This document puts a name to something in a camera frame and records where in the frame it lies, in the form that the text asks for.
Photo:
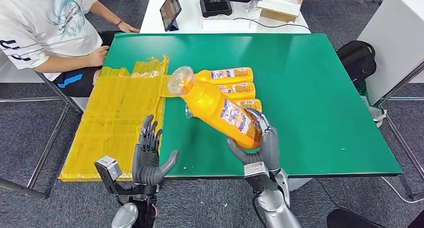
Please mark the black backpack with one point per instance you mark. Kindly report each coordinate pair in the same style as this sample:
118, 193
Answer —
356, 62

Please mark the white table, metal legs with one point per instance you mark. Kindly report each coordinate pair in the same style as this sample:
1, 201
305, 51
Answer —
13, 186
394, 37

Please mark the person's right hand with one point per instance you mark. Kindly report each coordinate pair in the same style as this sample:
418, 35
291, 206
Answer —
97, 56

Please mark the person's left hand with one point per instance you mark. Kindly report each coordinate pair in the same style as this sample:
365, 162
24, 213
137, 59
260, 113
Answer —
127, 27

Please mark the cardboard box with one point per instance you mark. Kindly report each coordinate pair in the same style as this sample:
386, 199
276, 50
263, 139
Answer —
275, 16

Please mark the orange detergent bottle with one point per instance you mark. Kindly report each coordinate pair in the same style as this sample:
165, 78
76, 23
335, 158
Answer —
232, 80
255, 105
245, 92
208, 107

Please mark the person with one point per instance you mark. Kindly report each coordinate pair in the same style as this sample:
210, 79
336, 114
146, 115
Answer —
348, 220
43, 20

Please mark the black router with antennas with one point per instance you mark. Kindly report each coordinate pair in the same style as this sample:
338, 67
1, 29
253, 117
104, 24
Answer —
215, 5

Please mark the person's right forearm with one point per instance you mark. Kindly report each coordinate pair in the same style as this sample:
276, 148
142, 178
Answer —
63, 63

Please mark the black tablet on stand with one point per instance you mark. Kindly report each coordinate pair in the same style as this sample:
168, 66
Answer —
170, 9

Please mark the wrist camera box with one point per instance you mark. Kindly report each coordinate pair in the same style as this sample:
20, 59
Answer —
255, 170
107, 166

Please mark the white foam sheet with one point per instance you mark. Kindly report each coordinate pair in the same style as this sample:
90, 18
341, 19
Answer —
278, 5

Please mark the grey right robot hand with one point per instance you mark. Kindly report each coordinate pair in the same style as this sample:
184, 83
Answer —
271, 146

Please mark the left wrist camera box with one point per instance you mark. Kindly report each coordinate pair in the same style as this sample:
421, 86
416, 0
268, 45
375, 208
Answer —
107, 166

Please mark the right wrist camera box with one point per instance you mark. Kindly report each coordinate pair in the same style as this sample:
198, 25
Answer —
255, 170

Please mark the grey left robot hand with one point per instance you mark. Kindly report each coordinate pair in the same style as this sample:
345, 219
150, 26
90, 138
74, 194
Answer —
145, 163

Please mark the white desk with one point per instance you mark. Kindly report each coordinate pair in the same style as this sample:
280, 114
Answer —
188, 20

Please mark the green top table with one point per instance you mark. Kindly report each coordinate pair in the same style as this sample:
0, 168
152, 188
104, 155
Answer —
314, 103

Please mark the white plastic bag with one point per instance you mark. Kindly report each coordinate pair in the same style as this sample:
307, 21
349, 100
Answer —
376, 113

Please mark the yellow taped board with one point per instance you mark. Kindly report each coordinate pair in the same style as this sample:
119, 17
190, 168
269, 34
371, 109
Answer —
109, 120

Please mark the person's left forearm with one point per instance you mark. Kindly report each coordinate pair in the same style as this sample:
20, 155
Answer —
104, 14

